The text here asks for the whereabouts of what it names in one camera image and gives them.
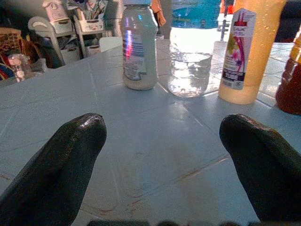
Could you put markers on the orange juice bottle white label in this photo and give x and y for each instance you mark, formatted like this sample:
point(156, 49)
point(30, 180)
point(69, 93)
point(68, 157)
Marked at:
point(244, 54)

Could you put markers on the clear plastic water bottle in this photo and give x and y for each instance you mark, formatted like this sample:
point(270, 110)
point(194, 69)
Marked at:
point(189, 61)

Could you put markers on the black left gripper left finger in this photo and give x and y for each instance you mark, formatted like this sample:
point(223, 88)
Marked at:
point(58, 164)

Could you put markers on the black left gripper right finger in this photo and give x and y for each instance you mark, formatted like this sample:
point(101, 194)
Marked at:
point(265, 164)

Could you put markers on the amber honey jar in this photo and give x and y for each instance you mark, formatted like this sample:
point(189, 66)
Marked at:
point(290, 82)

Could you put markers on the white storage shelf rack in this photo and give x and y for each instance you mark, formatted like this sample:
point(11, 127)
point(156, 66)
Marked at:
point(90, 30)
point(53, 40)

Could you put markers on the small clear glass jar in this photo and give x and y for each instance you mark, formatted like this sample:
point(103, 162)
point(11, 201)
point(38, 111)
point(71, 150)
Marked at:
point(17, 67)

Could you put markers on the white labelled milk bottle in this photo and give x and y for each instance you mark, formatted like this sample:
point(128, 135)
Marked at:
point(139, 47)

